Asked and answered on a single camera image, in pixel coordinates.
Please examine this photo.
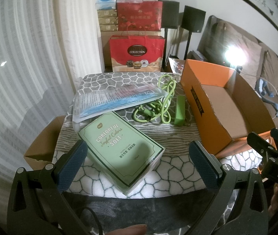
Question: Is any green tissue pack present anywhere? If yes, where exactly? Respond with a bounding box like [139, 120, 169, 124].
[78, 111, 165, 195]

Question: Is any clear bag of blue masks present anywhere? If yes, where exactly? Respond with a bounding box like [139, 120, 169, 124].
[72, 83, 168, 123]

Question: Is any green cable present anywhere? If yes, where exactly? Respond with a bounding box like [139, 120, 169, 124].
[131, 74, 177, 124]

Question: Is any person's hand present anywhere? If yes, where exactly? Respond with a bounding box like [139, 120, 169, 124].
[106, 224, 147, 235]

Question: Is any brown cardboard box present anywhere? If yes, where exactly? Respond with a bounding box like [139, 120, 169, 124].
[24, 116, 65, 170]

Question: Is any orange cardboard box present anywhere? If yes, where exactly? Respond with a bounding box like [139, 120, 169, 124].
[180, 60, 275, 159]

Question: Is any brown sofa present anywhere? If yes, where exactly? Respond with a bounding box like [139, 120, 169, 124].
[197, 15, 278, 129]

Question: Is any green power bank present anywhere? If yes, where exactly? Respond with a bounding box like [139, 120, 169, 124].
[174, 95, 185, 126]

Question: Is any bright lamp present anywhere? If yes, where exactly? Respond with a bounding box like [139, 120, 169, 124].
[224, 44, 249, 69]

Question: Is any grey patterned blanket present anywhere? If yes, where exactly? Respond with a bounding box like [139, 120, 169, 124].
[52, 71, 263, 200]

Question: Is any open box of clutter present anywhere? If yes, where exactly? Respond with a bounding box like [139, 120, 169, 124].
[166, 58, 185, 74]

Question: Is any black speaker on stand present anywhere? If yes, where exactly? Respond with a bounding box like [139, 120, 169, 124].
[181, 5, 206, 60]

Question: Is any white curtain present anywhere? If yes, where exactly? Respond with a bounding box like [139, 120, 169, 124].
[0, 0, 103, 201]

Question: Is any red collection gift bag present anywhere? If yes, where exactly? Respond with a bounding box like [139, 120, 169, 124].
[109, 33, 165, 72]

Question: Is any red floral gift box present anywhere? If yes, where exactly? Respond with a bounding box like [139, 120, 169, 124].
[117, 1, 163, 31]

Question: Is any stack of gold boxes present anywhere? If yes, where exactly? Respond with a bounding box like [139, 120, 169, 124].
[97, 9, 118, 32]

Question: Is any blue tissue pack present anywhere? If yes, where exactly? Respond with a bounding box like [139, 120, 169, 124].
[95, 0, 117, 10]

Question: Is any white cable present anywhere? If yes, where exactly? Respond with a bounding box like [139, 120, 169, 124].
[256, 76, 278, 120]

